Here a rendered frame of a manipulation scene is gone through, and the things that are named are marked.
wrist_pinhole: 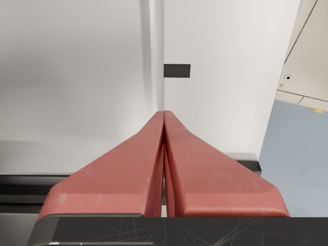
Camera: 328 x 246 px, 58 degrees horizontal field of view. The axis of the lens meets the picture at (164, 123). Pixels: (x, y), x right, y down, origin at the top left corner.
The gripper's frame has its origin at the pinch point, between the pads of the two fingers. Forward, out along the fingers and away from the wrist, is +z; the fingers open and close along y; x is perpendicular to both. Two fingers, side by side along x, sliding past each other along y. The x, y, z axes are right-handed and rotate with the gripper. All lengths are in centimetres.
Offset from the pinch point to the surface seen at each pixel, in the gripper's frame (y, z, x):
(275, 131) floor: -55, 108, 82
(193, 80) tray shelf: -3.3, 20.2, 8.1
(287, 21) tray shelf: -12.3, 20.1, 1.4
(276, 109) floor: -53, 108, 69
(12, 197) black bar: 21.9, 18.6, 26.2
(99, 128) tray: 8.2, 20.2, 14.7
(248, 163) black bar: -11.5, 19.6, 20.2
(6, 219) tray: 26.0, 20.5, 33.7
